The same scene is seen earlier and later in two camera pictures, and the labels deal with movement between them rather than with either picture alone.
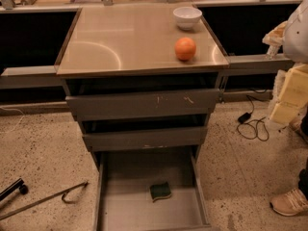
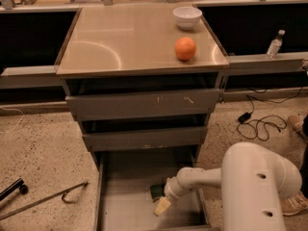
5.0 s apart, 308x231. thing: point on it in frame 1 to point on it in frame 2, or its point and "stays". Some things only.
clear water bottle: [271, 52] stays
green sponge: [160, 192] stays
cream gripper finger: [294, 94] to [174, 188]
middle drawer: [144, 133] stays
